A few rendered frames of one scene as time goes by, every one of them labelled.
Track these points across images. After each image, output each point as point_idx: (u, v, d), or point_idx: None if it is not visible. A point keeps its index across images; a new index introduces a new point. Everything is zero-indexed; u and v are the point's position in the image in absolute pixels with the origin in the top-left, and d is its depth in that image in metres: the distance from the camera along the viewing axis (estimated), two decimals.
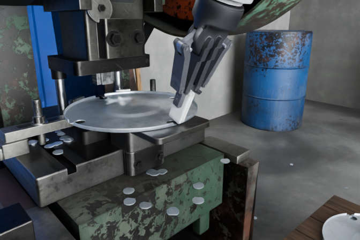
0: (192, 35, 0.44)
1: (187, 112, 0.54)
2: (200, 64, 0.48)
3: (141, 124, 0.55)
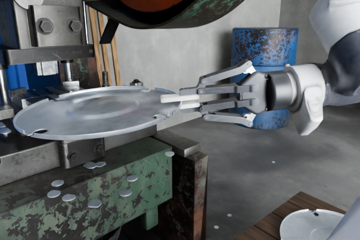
0: (255, 113, 0.56)
1: (173, 94, 0.55)
2: (229, 99, 0.56)
3: (124, 124, 0.45)
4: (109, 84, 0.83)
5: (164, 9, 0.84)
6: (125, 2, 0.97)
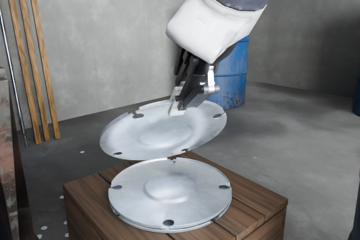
0: (211, 73, 0.41)
1: None
2: (202, 75, 0.46)
3: (125, 130, 0.59)
4: None
5: None
6: None
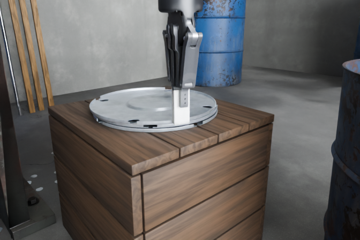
0: None
1: (174, 111, 0.53)
2: (172, 52, 0.51)
3: (117, 114, 0.60)
4: None
5: None
6: None
